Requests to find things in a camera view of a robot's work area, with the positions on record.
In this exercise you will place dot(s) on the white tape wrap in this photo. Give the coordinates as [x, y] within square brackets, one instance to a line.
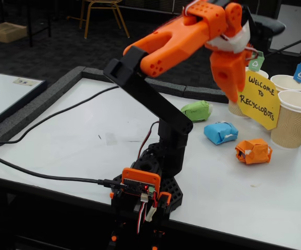
[237, 41]

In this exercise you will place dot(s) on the orange paper wad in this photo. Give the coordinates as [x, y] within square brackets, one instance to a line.
[256, 152]

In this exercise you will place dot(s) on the black metal table leg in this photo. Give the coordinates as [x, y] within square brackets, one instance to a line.
[30, 23]

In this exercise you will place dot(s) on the green recycling bin tag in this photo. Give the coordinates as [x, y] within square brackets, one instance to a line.
[256, 63]

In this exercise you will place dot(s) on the ribbed beige paper cup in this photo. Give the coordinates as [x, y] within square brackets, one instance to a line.
[233, 109]
[291, 127]
[286, 82]

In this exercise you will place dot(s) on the blue paper wad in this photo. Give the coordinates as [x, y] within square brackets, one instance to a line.
[219, 132]

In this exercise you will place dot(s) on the black framed whiteboard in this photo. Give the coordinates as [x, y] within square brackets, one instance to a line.
[4, 96]

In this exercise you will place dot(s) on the orange and black robot arm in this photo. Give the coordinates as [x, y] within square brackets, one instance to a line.
[171, 36]

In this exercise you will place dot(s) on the long grey foam border strip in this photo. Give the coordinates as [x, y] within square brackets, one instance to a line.
[95, 72]
[36, 104]

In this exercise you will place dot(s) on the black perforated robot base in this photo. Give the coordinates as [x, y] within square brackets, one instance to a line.
[172, 190]

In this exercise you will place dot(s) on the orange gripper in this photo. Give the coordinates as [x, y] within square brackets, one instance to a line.
[226, 74]

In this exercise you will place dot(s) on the green paper wad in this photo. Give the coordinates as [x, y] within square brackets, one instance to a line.
[196, 112]

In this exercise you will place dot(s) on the orange controller board mount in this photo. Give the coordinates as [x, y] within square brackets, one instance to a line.
[140, 178]

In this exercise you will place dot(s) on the small paper label sticker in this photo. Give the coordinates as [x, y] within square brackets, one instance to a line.
[25, 82]

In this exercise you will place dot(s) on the yellow welcome sign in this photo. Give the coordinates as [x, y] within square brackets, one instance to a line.
[257, 101]

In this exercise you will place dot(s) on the yellow metal legged chair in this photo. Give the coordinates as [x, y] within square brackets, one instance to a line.
[88, 15]

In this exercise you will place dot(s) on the white framed panel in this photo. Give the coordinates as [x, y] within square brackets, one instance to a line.
[293, 15]

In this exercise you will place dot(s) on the short grey foam border strip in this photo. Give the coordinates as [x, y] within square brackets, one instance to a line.
[207, 94]

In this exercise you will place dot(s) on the black slanted stand rod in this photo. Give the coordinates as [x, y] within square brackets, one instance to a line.
[288, 47]

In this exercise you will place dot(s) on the brown cardboard box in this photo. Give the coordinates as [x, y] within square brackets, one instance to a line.
[6, 32]

